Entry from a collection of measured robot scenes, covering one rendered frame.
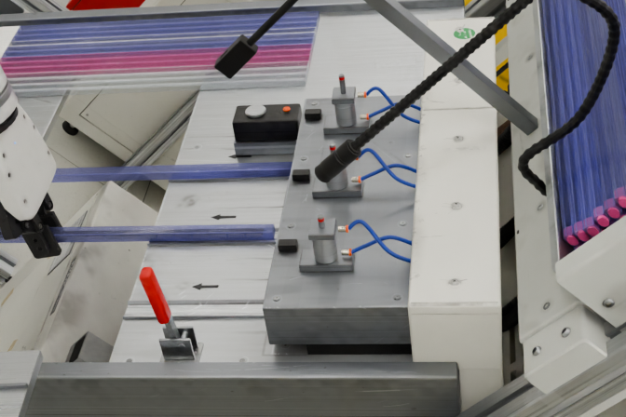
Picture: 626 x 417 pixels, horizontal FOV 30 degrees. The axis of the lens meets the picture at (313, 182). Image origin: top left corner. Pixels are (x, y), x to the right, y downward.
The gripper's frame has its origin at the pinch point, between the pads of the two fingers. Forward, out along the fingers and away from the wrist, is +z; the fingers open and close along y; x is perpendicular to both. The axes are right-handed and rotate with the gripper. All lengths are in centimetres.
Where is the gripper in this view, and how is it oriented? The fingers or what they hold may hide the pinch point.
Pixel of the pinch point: (44, 235)
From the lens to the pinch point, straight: 129.8
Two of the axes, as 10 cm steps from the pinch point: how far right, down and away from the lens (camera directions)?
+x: -9.5, 1.6, 2.6
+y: 1.1, -6.2, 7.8
